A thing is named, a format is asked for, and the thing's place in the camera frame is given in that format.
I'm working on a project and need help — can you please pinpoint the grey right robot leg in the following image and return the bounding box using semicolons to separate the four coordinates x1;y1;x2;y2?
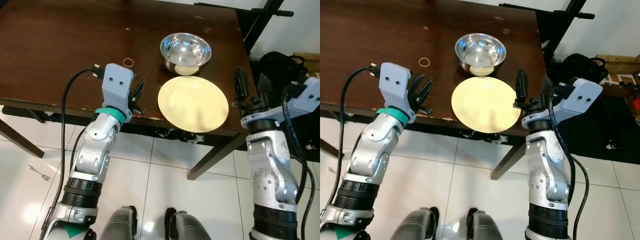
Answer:
164;207;215;240
467;207;504;240

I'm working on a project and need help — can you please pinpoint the pale yellow round plate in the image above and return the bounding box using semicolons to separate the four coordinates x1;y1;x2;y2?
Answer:
157;75;230;134
451;76;523;134

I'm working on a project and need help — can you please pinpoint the black metal stand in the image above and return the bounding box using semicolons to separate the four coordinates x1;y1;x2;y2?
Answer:
194;0;296;57
499;0;597;62

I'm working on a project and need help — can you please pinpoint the silver metal fork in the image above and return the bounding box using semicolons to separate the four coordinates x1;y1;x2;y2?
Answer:
28;164;51;182

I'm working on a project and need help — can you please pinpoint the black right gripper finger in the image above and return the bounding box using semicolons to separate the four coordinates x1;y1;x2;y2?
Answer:
541;74;555;100
257;73;275;100
516;67;530;104
234;66;250;104

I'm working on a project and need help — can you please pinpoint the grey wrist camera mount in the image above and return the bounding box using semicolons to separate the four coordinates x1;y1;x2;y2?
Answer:
102;63;136;123
521;78;604;132
240;77;321;132
378;62;414;124

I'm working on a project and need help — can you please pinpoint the dark wooden table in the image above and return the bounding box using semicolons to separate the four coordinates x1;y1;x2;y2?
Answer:
320;0;549;181
0;0;259;181

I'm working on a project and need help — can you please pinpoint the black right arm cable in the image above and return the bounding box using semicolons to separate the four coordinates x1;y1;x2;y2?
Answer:
547;81;591;240
279;84;318;240

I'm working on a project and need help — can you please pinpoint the grey robot leg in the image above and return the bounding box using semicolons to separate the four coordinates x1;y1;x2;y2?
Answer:
467;207;504;240
99;205;139;240
164;207;215;240
389;206;441;240

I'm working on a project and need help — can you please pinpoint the shiny steel bowl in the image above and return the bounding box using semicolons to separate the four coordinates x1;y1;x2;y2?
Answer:
454;33;507;77
160;32;212;76

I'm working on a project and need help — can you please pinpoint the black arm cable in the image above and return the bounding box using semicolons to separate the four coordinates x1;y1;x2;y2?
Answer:
40;65;106;237
324;64;384;206
547;81;591;240
279;84;318;240

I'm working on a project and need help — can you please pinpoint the grey left robot leg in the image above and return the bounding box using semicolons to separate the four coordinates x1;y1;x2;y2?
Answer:
99;205;139;240
389;206;441;240

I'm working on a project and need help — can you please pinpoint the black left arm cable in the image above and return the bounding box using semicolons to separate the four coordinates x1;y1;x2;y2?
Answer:
324;64;384;206
40;65;106;237

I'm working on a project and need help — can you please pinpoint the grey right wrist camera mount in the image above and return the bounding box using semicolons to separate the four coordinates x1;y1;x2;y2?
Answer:
521;78;604;132
240;77;321;132

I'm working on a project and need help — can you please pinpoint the black bag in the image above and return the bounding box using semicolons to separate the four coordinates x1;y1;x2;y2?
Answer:
249;50;309;97
547;52;609;87

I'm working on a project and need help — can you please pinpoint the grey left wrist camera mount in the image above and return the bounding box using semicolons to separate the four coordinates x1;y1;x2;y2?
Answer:
102;63;136;123
378;62;414;124

